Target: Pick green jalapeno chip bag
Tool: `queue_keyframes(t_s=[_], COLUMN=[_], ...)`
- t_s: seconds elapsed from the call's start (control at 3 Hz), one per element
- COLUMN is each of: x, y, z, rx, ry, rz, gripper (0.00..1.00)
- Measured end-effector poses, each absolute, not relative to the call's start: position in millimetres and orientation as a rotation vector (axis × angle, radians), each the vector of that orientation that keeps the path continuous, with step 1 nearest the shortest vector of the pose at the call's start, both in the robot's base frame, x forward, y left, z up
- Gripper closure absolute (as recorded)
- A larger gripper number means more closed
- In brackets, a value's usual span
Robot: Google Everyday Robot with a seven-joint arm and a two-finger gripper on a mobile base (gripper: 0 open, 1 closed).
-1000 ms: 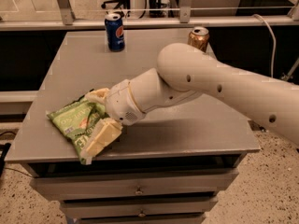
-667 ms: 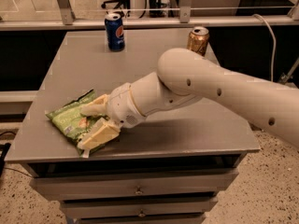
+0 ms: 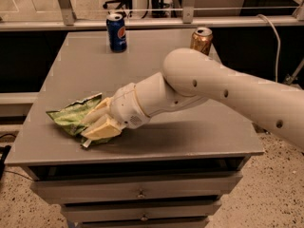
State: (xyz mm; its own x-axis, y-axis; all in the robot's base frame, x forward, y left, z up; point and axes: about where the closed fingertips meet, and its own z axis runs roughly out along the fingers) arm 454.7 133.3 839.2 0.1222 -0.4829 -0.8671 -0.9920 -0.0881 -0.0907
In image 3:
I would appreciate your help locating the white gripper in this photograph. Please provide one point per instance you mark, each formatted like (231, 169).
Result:
(125, 106)

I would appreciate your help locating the green jalapeno chip bag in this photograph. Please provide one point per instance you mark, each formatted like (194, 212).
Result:
(70, 119)

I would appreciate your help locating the grey drawer cabinet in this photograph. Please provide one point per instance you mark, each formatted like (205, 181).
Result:
(170, 166)

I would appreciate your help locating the orange LaCroix can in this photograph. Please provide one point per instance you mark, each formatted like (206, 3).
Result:
(201, 40)

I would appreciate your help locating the grey metal railing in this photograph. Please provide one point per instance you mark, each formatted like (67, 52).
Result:
(27, 15)

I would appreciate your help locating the top grey drawer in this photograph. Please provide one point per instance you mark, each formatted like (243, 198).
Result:
(136, 188)

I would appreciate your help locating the blue Pepsi can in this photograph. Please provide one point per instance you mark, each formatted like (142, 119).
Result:
(116, 32)

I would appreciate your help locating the grey drawer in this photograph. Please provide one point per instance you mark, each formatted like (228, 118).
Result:
(136, 188)
(142, 211)

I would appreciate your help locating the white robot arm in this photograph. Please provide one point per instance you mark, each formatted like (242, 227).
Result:
(189, 78)

